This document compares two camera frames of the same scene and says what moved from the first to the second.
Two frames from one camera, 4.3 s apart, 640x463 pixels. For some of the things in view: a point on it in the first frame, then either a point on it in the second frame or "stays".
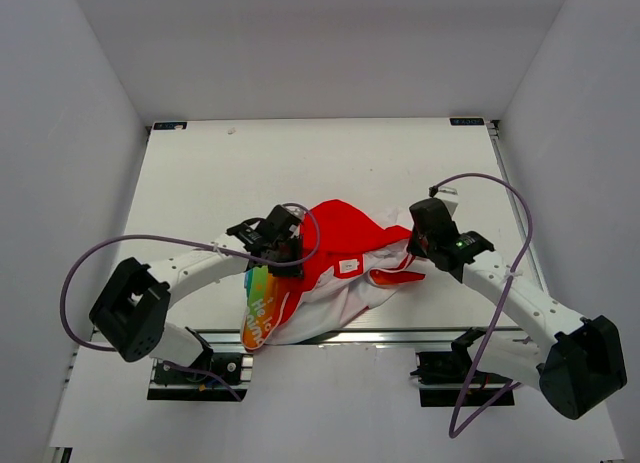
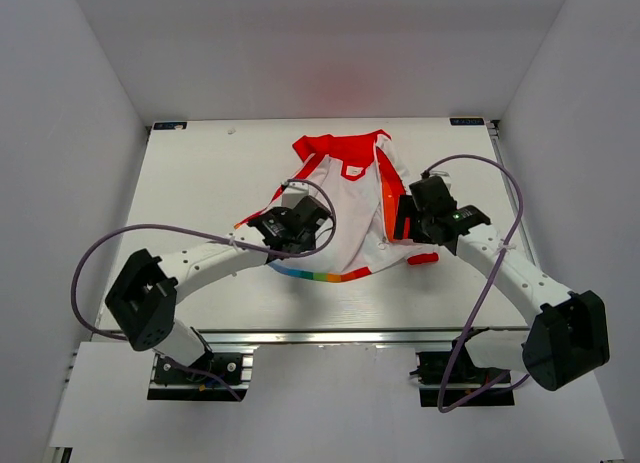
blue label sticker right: x=466 y=121 stays
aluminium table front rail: x=361 y=339 stays
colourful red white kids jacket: x=344 y=255 to x=356 y=177
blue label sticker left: x=170 y=126 stays
